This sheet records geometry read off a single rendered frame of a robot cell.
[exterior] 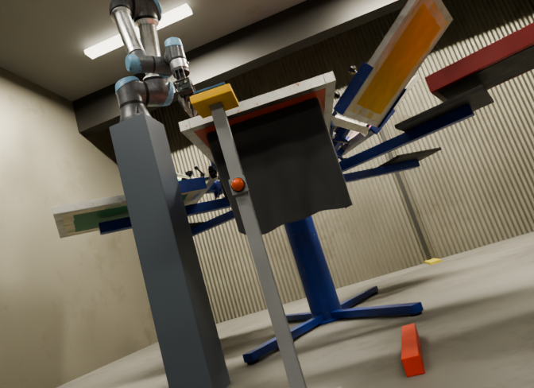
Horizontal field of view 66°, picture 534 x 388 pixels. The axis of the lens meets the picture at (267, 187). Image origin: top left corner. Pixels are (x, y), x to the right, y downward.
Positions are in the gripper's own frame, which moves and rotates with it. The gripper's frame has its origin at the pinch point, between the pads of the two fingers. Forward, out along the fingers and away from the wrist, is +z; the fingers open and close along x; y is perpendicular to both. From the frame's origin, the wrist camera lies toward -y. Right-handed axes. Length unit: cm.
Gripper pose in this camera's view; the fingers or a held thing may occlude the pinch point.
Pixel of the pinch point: (194, 115)
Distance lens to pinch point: 179.6
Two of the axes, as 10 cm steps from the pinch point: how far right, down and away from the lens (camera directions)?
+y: -1.2, -1.9, -9.8
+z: 2.9, 9.3, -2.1
